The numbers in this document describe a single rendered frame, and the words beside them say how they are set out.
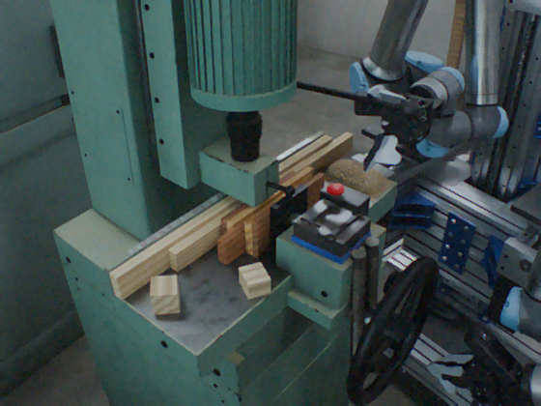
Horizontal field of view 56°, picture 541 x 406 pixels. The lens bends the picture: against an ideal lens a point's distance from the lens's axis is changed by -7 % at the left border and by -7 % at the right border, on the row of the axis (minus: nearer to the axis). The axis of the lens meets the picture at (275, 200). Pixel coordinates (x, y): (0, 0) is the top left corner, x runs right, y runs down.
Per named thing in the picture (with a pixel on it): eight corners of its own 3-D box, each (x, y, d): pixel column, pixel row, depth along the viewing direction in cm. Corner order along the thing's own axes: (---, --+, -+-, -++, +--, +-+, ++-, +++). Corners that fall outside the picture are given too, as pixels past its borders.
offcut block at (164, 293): (180, 312, 83) (177, 294, 81) (154, 314, 82) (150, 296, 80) (180, 293, 87) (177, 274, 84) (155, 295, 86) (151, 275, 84)
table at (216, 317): (245, 416, 74) (243, 391, 71) (114, 316, 90) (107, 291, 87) (433, 220, 113) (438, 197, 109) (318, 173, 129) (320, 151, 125)
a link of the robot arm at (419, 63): (447, 107, 143) (455, 61, 135) (405, 111, 140) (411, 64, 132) (427, 90, 152) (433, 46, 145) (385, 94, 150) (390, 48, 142)
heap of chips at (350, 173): (372, 201, 108) (374, 186, 106) (316, 178, 116) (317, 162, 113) (393, 183, 114) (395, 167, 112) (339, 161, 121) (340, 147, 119)
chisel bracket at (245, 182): (254, 216, 96) (253, 174, 91) (199, 188, 103) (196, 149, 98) (281, 197, 101) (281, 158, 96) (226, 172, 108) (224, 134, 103)
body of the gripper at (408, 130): (420, 108, 92) (446, 89, 99) (378, 97, 96) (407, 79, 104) (416, 147, 96) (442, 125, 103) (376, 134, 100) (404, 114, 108)
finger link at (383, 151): (386, 178, 93) (408, 135, 95) (357, 168, 97) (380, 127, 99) (390, 186, 96) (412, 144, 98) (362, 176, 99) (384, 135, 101)
